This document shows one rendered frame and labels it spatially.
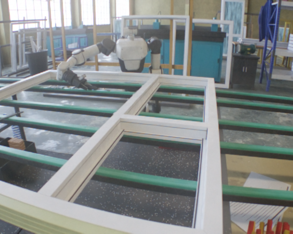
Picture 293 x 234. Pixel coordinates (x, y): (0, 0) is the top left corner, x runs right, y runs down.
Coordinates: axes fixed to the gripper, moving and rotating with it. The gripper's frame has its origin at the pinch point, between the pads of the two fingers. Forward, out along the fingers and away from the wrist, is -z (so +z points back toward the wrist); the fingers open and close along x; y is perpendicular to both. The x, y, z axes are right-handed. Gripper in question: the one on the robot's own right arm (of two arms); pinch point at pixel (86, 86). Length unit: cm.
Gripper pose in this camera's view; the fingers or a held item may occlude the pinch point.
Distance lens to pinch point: 170.8
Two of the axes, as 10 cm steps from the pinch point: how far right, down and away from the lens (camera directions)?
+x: 2.5, -3.8, 8.9
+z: -8.7, -4.8, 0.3
